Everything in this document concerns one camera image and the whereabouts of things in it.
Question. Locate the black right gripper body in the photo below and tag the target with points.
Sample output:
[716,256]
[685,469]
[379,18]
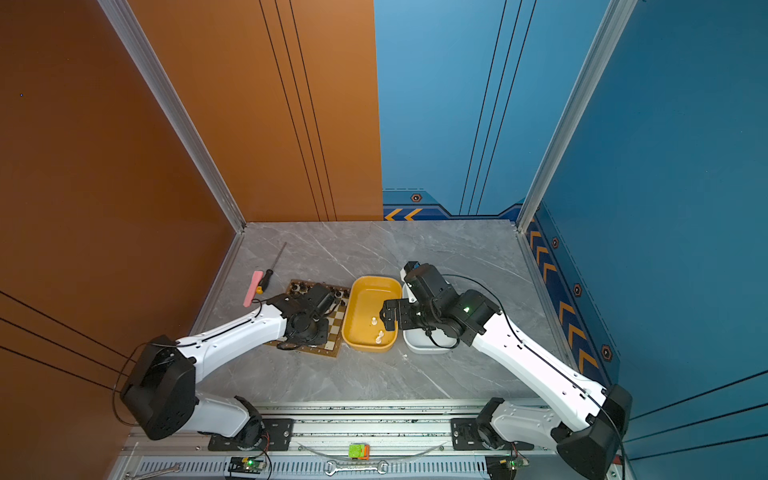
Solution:
[412,315]

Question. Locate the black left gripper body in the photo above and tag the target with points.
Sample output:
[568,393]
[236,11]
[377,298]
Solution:
[318,334]

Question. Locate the white chess pieces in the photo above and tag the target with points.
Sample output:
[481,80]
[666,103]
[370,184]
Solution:
[380,333]

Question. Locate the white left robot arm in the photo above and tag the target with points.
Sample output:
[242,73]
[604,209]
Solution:
[161,391]

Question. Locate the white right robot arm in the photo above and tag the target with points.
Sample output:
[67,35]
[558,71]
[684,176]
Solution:
[583,421]

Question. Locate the black chess pieces on board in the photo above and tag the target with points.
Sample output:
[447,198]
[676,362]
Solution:
[300,288]

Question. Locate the green circuit board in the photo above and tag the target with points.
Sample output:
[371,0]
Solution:
[247,466]

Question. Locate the white plastic tray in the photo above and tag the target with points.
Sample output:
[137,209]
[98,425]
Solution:
[418,339]

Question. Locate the brown chessboard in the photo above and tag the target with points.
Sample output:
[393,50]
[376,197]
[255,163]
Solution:
[336,320]

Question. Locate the yellow plastic tray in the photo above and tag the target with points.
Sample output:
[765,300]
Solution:
[367,296]

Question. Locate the green orange small box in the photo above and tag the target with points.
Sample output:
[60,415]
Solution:
[359,451]

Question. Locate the silver wrench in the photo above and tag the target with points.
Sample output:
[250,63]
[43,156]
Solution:
[333,467]

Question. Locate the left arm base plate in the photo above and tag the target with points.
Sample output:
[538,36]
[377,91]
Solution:
[271,434]

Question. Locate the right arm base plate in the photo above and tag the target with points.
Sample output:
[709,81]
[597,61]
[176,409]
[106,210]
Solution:
[466,435]

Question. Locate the aluminium right corner post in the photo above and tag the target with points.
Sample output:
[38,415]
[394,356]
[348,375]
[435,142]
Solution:
[610,30]

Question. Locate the aluminium corner post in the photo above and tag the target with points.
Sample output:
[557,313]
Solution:
[127,27]
[610,30]

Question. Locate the aluminium left corner post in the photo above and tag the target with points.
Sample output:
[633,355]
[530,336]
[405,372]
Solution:
[127,27]

